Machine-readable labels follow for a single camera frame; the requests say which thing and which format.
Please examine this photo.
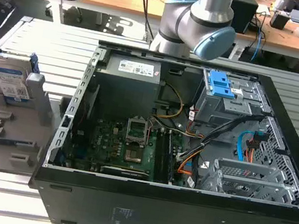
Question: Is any black box on desk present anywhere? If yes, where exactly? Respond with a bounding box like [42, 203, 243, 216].
[227, 0, 260, 37]

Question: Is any CPU socket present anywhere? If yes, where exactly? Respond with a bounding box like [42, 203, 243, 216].
[123, 117, 153, 149]

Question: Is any black graphics card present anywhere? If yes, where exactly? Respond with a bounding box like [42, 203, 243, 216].
[100, 163, 151, 182]

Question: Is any black wire bundle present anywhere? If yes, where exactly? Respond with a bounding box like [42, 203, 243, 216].
[177, 101, 264, 174]

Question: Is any grey parts rack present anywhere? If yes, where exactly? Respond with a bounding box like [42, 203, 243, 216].
[0, 67, 71, 182]

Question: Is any square chipset heatsink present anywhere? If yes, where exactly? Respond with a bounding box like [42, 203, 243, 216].
[123, 147, 144, 165]

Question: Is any black open PC case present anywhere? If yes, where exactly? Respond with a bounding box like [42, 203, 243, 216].
[22, 30, 299, 224]

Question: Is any blue disk bay latch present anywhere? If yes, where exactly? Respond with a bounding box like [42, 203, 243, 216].
[205, 69, 238, 100]

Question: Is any thin black cable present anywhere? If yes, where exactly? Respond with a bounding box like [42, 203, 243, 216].
[135, 0, 161, 42]

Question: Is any yellow wire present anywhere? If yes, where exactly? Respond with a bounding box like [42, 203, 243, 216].
[151, 81, 188, 123]

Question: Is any small black container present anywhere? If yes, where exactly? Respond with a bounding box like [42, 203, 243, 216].
[269, 10, 291, 31]

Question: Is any blue hanging cable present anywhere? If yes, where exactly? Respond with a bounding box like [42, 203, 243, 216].
[250, 31, 266, 63]

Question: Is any grey metal drive cage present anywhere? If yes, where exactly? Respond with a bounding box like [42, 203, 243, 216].
[192, 67, 277, 136]

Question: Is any hard disk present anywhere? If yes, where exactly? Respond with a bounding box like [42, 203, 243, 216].
[0, 46, 43, 109]

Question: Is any blue data wire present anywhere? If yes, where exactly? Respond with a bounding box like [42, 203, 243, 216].
[233, 128, 257, 162]

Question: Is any green motherboard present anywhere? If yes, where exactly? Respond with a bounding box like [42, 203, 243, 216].
[66, 112, 193, 188]

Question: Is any silver disk bay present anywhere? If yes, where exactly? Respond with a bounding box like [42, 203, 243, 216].
[199, 153, 299, 207]

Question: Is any grey power supply unit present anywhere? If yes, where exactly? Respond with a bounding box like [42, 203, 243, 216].
[88, 50, 164, 122]

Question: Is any orange wire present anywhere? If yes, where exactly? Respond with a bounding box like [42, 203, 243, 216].
[176, 146, 204, 179]

